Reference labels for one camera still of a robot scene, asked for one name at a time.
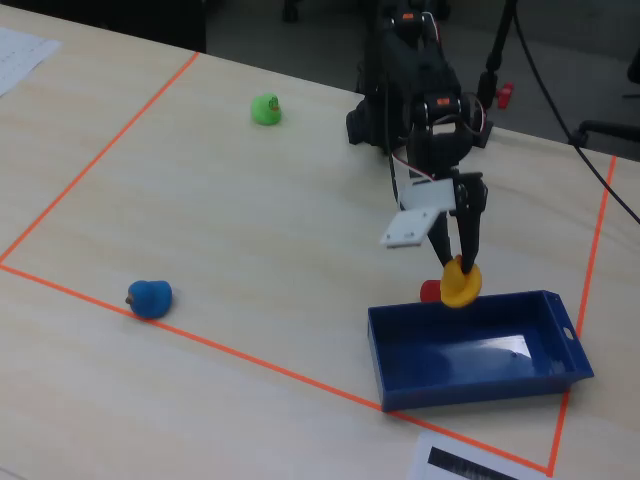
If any thick black stand cable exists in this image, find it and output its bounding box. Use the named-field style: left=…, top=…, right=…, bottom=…
left=512, top=0, right=640, bottom=225

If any white paper sheet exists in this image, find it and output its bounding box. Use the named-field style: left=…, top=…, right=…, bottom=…
left=0, top=27, right=64, bottom=97

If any yellow rubber duck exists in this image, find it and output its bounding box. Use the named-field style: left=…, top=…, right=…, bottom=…
left=439, top=254, right=484, bottom=309

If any black camera stand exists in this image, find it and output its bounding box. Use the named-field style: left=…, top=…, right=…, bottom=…
left=472, top=0, right=521, bottom=149

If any red rubber duck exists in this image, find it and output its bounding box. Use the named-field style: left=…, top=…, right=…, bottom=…
left=419, top=279, right=444, bottom=304

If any blue rubber duck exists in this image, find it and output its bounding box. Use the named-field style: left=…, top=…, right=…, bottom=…
left=124, top=279, right=174, bottom=320

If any green rubber duck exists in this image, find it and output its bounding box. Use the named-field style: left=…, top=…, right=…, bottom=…
left=249, top=92, right=284, bottom=126

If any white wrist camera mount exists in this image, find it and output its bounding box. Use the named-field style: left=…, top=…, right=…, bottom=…
left=379, top=177, right=459, bottom=250

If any paper sheet with black print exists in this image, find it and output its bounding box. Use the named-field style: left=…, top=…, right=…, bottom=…
left=407, top=430, right=551, bottom=480

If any orange tape strip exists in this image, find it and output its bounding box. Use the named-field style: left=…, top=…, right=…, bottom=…
left=0, top=51, right=201, bottom=265
left=547, top=155, right=618, bottom=476
left=0, top=263, right=553, bottom=476

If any blue plastic box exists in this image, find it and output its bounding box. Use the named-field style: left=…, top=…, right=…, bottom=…
left=367, top=289, right=595, bottom=413

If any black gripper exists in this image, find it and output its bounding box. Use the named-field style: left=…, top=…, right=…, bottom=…
left=407, top=117, right=489, bottom=277

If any black office chair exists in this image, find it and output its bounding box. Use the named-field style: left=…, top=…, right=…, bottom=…
left=572, top=47, right=640, bottom=161

